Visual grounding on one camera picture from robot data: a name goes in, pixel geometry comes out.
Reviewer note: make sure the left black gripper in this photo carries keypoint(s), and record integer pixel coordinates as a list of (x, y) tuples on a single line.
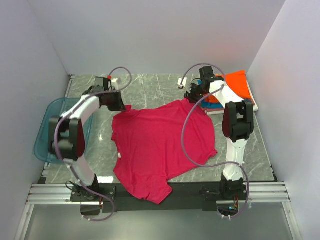
[(120, 106)]

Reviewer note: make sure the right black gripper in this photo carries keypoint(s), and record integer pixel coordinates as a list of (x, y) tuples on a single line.
[(191, 96)]

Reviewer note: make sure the pink t-shirt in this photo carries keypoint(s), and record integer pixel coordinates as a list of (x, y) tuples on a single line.
[(157, 145)]

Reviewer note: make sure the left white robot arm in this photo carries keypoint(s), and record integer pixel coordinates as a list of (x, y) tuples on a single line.
[(86, 183)]

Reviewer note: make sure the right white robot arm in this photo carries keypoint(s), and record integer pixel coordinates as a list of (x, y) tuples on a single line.
[(237, 127)]

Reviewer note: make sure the folded blue t-shirt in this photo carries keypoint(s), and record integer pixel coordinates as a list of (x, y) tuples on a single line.
[(222, 93)]

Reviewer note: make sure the folded mauve t-shirt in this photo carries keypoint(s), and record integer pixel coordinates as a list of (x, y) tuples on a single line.
[(210, 105)]

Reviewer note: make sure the folded white t-shirt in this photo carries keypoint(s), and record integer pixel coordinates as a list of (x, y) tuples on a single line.
[(218, 111)]

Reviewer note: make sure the folded orange t-shirt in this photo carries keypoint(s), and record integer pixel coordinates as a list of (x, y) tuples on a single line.
[(237, 81)]

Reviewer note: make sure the teal transparent plastic bin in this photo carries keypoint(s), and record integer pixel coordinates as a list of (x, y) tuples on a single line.
[(46, 117)]

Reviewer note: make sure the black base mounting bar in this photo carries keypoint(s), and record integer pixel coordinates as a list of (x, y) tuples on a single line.
[(162, 195)]

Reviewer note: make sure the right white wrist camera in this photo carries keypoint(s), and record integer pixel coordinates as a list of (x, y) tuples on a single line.
[(182, 82)]

